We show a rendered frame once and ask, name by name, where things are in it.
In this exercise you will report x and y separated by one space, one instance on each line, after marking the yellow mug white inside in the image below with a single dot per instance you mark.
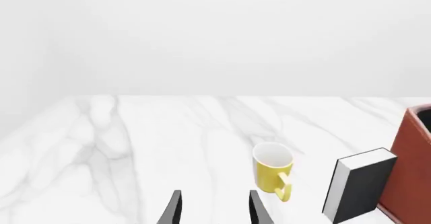
269 169

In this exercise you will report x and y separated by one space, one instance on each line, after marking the black book white pages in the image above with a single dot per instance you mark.
362 186

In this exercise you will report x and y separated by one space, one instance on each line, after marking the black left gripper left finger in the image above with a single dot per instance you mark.
171 210

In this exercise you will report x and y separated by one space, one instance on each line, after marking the red-brown desk caddy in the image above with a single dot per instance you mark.
409 168

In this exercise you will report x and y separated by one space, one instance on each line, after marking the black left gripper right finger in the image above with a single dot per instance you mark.
258 211

